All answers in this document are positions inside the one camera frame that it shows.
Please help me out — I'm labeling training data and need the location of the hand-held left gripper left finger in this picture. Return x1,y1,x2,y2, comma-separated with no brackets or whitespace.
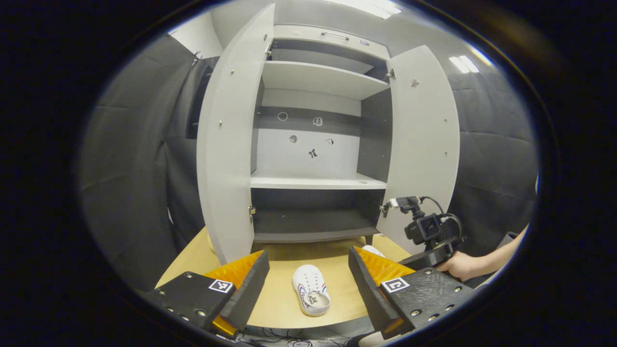
145,249,270,339

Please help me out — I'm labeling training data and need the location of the black backdrop cloth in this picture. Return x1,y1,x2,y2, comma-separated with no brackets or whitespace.
80,34,539,292

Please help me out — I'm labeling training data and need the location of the black camera cable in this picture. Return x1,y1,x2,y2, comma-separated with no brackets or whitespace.
420,195,466,244

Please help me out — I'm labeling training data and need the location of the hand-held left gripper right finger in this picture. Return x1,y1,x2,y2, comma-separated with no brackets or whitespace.
348,245,476,341

